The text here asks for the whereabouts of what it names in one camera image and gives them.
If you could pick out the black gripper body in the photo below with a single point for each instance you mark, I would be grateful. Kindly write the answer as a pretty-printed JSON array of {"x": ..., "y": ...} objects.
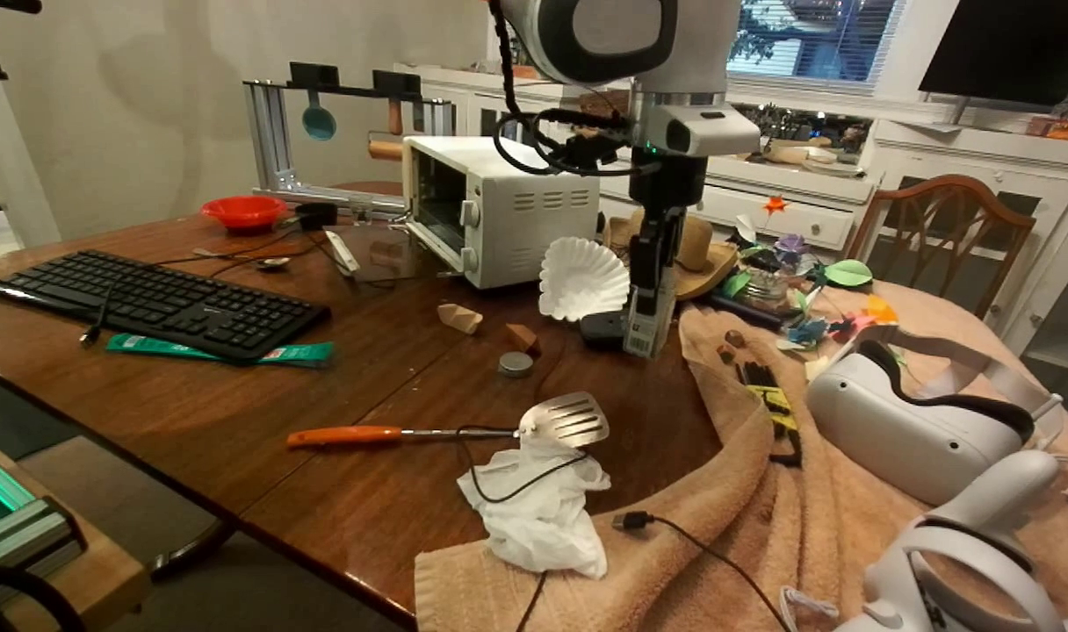
[{"x": 665, "y": 184}]

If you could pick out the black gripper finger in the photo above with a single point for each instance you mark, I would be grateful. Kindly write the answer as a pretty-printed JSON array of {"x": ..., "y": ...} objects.
[
  {"x": 645, "y": 270},
  {"x": 670, "y": 256}
]

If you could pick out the white spice jar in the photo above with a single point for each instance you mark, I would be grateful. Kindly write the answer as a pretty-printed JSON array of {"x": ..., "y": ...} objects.
[{"x": 648, "y": 322}]

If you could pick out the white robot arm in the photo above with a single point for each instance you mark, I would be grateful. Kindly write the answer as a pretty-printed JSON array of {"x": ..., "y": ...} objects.
[{"x": 674, "y": 55}]

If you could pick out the straw hat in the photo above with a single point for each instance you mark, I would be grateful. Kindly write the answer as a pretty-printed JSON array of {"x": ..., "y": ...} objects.
[{"x": 704, "y": 256}]

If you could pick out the white coffee filters stack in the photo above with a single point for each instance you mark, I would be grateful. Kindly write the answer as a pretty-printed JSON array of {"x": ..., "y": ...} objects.
[{"x": 581, "y": 277}]

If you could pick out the black computer mouse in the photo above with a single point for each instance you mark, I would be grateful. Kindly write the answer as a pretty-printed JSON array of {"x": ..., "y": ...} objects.
[{"x": 601, "y": 327}]

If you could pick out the small brown block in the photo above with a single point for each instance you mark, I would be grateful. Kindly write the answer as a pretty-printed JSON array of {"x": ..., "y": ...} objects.
[{"x": 521, "y": 338}]

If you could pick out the white toaster oven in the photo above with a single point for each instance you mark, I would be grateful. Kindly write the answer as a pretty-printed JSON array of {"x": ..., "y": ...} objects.
[{"x": 485, "y": 206}]

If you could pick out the white cabinet with drawers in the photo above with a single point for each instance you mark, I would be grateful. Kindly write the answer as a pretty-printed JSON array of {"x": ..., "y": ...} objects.
[{"x": 827, "y": 206}]

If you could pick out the grey round disc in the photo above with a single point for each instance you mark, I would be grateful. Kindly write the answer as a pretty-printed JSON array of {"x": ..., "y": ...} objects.
[{"x": 514, "y": 363}]

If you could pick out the green round lid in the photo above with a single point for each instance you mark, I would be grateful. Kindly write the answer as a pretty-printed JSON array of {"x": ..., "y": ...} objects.
[{"x": 848, "y": 276}]

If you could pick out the small tan stone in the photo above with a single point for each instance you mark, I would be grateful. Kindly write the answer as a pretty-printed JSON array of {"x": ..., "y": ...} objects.
[{"x": 457, "y": 318}]

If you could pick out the clear glass container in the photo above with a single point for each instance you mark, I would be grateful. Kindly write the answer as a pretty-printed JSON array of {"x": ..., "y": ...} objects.
[{"x": 384, "y": 252}]

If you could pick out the crumpled white cloth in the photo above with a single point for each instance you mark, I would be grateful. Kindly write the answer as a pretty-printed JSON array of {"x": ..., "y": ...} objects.
[{"x": 532, "y": 502}]

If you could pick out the wooden chair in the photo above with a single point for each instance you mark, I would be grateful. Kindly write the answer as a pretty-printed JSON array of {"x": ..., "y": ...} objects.
[{"x": 946, "y": 236}]

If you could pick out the white folding knife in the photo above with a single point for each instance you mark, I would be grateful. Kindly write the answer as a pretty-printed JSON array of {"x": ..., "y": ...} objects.
[{"x": 343, "y": 253}]

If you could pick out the white VR headset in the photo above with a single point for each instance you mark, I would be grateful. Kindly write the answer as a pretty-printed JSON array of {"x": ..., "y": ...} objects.
[{"x": 928, "y": 412}]

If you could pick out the beige towel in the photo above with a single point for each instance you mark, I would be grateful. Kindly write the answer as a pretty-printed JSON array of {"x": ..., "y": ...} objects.
[{"x": 734, "y": 524}]

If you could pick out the green flat packet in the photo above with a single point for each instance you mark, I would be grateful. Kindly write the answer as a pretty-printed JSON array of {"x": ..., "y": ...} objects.
[{"x": 288, "y": 356}]

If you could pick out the black television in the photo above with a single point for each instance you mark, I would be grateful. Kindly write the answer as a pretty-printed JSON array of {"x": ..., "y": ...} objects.
[{"x": 1008, "y": 50}]

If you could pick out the red plastic bowl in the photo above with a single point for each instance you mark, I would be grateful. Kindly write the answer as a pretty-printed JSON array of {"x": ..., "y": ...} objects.
[{"x": 248, "y": 211}]

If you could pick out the white VR controller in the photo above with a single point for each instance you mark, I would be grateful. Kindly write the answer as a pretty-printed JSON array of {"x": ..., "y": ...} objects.
[{"x": 962, "y": 565}]

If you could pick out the black computer keyboard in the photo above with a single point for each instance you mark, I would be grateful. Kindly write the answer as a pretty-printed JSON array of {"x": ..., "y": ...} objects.
[{"x": 155, "y": 301}]

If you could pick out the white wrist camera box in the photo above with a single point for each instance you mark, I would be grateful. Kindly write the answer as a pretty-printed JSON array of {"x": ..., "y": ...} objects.
[{"x": 701, "y": 132}]

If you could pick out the orange handled metal spatula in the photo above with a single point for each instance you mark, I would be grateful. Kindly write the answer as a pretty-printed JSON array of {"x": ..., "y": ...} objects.
[{"x": 570, "y": 418}]

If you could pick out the metal rack frame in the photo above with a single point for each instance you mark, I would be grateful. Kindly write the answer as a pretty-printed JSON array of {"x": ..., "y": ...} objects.
[{"x": 408, "y": 112}]

